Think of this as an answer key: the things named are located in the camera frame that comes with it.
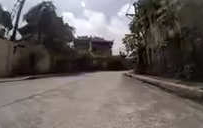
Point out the leaning pole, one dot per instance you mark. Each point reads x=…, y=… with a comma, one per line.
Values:
x=16, y=21

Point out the house with overhanging roofs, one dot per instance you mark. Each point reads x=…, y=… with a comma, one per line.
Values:
x=100, y=45

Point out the large dark tree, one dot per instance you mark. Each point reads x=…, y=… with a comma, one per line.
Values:
x=50, y=26

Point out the row of trees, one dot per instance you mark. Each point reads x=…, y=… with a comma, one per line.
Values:
x=169, y=36

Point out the grey concrete road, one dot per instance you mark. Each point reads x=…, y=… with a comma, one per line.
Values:
x=99, y=100

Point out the raised concrete pavement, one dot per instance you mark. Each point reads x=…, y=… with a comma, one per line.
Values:
x=170, y=86

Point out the dark overgrown wall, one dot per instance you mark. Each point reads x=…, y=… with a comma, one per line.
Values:
x=89, y=64

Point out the low concrete kerb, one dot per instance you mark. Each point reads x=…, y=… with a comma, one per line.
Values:
x=9, y=79

